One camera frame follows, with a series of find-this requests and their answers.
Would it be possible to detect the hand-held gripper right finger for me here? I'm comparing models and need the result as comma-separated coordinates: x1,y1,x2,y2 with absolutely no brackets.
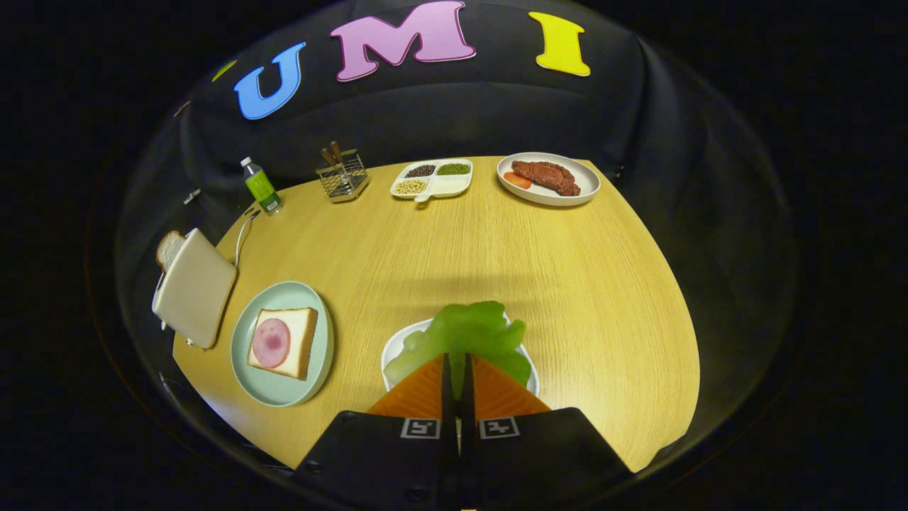
458,353,633,511

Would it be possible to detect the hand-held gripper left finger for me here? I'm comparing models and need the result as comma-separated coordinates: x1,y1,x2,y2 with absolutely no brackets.
293,353,459,511

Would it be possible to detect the green lettuce leaf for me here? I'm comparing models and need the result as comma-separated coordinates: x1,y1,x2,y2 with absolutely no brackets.
383,300,533,400

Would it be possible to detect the toasted bread slice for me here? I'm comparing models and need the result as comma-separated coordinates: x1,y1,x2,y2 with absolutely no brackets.
155,230,187,273

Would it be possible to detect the white square plate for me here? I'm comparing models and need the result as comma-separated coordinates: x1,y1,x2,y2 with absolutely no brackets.
381,317,541,398

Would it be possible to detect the bread slice under ham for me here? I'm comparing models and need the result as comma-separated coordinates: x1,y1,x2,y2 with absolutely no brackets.
247,307,319,381

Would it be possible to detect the pale green round plate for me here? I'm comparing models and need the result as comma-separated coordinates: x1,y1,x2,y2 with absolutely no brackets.
231,281,335,408

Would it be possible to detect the pink ham slice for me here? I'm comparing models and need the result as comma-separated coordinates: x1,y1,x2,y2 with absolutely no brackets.
252,318,292,369

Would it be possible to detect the white divided dish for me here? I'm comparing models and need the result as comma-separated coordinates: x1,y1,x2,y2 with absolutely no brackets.
390,158,474,204

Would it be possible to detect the white round steak plate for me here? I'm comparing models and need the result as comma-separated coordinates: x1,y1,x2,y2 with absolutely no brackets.
497,152,602,207

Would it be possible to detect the brown steak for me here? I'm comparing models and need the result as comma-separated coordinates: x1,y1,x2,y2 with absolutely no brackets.
511,160,582,197

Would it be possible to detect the white toaster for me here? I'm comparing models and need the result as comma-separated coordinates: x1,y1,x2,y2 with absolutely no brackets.
151,228,238,350

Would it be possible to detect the green label water bottle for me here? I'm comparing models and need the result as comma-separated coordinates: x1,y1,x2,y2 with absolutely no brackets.
240,157,283,216

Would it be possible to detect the black backdrop cloth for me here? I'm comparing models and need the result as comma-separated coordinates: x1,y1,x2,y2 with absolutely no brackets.
117,0,799,455

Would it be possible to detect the wire utensil holder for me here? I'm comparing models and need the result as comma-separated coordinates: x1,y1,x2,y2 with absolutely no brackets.
316,149,370,204

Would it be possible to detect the white toaster cable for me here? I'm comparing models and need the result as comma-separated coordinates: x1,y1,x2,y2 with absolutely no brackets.
233,209,262,269

